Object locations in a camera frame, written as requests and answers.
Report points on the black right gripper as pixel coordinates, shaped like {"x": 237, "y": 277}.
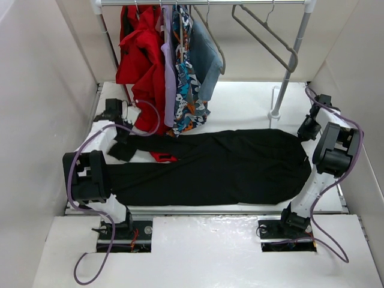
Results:
{"x": 303, "y": 132}

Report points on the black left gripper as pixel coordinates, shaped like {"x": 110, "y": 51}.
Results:
{"x": 122, "y": 138}

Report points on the black trousers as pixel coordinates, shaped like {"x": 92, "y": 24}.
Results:
{"x": 261, "y": 167}

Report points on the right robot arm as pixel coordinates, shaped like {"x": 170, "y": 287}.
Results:
{"x": 338, "y": 146}

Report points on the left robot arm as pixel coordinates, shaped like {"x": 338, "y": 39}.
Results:
{"x": 87, "y": 178}

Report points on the grey hanger with denim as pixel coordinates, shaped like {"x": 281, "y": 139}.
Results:
{"x": 206, "y": 24}

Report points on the lilac garment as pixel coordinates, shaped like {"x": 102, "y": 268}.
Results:
{"x": 169, "y": 67}

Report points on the colourful patterned shorts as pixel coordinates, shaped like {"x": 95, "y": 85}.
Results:
{"x": 190, "y": 111}

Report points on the red jacket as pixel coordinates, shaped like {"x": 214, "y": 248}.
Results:
{"x": 142, "y": 64}

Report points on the blue denim shorts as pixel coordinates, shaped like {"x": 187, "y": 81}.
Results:
{"x": 205, "y": 60}

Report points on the metal clothes rack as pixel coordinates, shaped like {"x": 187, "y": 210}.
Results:
{"x": 290, "y": 66}

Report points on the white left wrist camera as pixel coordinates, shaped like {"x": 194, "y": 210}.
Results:
{"x": 132, "y": 114}

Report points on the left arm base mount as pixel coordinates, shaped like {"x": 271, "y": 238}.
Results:
{"x": 137, "y": 240}

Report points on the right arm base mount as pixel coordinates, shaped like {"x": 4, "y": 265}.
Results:
{"x": 276, "y": 238}

